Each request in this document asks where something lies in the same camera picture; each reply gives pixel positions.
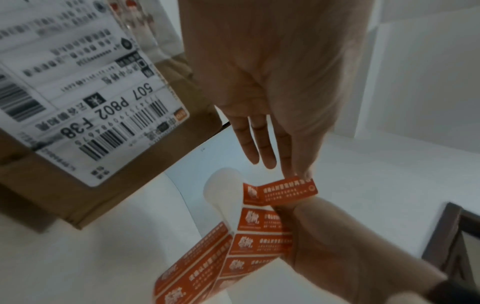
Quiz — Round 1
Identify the person's left hand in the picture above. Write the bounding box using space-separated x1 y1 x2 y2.
176 0 377 181

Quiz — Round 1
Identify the person's right hand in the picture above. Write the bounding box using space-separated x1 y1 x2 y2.
267 197 448 304

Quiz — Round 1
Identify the red label sticker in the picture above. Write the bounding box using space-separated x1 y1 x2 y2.
242 175 320 206

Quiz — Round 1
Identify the roll of red labels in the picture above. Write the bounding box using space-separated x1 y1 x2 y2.
152 167 301 304

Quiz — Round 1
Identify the small cardboard box shipping sticker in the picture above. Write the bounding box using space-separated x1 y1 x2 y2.
0 0 226 231

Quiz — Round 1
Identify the dark brown wooden furniture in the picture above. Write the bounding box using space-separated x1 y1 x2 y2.
421 201 480 281

